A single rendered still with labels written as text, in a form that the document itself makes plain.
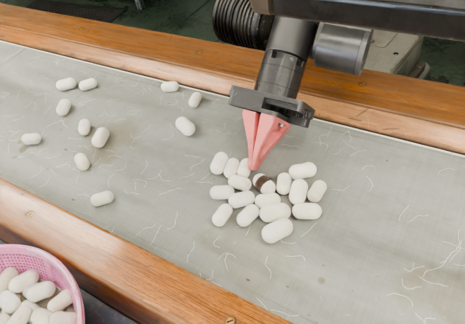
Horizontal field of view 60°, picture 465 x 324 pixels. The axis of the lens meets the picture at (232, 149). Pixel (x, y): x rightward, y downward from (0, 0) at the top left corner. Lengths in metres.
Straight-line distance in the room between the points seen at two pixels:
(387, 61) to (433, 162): 0.68
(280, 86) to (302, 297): 0.25
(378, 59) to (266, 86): 0.75
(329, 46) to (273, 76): 0.08
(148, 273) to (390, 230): 0.27
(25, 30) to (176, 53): 0.42
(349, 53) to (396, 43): 0.81
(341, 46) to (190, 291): 0.33
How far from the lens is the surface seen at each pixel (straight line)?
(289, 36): 0.53
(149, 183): 0.58
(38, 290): 0.54
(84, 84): 0.80
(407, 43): 1.32
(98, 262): 0.50
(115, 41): 0.88
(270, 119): 0.50
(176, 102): 0.70
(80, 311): 0.47
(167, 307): 0.44
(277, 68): 0.52
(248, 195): 0.51
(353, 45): 0.52
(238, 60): 0.73
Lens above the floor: 1.15
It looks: 44 degrees down
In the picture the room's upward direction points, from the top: 11 degrees counter-clockwise
